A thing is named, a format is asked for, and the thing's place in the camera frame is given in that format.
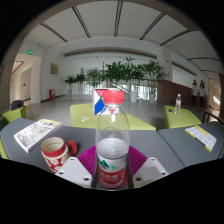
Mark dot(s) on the red blue white cube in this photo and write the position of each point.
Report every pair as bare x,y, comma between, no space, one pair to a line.
98,105

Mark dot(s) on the group of potted plants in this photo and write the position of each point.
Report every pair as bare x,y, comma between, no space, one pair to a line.
116,71

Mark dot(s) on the green exit sign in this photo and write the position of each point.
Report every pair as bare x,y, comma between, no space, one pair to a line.
30,52

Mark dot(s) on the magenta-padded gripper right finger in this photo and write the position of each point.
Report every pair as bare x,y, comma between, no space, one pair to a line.
148,171

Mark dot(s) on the black chair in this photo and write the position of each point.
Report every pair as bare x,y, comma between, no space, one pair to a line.
17,104

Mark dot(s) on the wooden bench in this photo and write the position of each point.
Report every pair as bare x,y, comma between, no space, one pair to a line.
213,115

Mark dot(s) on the small lime green table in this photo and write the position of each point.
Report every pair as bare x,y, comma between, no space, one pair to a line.
185,120

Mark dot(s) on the lime green armchair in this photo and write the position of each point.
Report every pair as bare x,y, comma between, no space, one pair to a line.
13,115

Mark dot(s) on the person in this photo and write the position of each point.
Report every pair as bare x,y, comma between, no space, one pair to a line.
202,93
194,91

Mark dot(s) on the colourful printed magazine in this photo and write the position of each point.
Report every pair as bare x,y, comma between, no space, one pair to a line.
35,135

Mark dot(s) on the yellow and white leaflet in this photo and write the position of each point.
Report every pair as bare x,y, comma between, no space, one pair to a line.
201,136

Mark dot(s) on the red and white mug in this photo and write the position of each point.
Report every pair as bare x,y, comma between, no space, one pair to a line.
55,156

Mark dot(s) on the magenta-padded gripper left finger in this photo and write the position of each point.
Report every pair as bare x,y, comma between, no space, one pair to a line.
75,171

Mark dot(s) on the small clear water bottle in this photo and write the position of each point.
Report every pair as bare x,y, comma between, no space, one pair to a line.
178,106

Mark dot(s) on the framed wall picture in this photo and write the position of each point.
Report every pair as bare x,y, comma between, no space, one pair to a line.
54,69

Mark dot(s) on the red-capped clear water bottle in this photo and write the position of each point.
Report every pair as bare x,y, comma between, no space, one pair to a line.
112,156

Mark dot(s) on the red fire cabinet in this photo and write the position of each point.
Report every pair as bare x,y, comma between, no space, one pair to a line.
52,94

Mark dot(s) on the large lime green table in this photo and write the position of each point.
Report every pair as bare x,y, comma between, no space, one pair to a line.
81,116

